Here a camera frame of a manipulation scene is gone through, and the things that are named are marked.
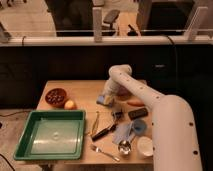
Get black handled brush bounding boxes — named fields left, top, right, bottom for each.
left=92, top=110, right=123, bottom=141

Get blue sponge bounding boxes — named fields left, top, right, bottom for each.
left=96, top=95, right=113, bottom=107

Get black rectangular block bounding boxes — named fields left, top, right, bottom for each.
left=128, top=108, right=148, bottom=120

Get blue cloth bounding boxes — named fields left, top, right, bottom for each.
left=112, top=123, right=135, bottom=145

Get silver measuring spoon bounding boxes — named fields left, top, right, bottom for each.
left=118, top=134, right=136, bottom=156

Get black office chair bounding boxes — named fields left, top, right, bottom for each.
left=102, top=9, right=120, bottom=36

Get purple bowl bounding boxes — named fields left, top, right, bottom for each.
left=117, top=86, right=131, bottom=97

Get silver fork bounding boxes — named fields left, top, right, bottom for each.
left=90, top=144, right=120, bottom=162

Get yellow green tongs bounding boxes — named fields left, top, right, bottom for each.
left=91, top=111, right=100, bottom=136

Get wooden table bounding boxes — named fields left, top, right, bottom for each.
left=37, top=80, right=153, bottom=165

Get green plastic tray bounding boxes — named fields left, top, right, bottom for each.
left=14, top=110, right=86, bottom=161

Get blue plastic cup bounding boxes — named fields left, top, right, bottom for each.
left=132, top=119, right=147, bottom=136

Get yellow round fruit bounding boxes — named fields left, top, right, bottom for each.
left=64, top=100, right=76, bottom=110

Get orange carrot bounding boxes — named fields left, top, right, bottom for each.
left=127, top=100, right=144, bottom=107

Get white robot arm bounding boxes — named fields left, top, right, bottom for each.
left=103, top=65, right=203, bottom=171

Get brown bowl with nuts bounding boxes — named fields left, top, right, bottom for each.
left=45, top=88, right=67, bottom=108

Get white railing bar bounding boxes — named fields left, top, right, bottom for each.
left=0, top=35, right=213, bottom=47

